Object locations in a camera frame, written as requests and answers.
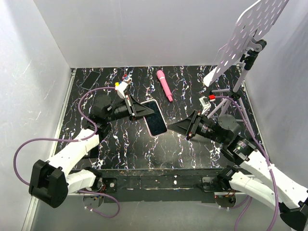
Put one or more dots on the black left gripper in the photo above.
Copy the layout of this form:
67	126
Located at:
134	109

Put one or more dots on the small toy figure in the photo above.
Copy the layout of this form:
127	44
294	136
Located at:
127	79

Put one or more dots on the purple music stand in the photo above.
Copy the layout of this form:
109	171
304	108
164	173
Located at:
245	44

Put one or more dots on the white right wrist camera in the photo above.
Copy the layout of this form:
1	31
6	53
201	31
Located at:
205	102

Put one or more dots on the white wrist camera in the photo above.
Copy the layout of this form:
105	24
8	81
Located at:
122	88
205	102

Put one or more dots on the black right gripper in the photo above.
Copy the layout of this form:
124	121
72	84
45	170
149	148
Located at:
186	126

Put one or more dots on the pink phone case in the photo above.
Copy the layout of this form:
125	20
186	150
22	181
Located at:
150	132

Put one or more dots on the dark phone blue case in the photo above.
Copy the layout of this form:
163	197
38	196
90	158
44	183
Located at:
90	80

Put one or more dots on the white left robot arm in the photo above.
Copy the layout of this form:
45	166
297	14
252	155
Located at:
52	181

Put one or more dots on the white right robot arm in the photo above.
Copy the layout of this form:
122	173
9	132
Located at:
271	187

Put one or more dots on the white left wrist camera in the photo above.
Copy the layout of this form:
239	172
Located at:
122	88

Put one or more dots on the pink cylindrical wand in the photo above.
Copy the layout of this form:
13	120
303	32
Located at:
161	77

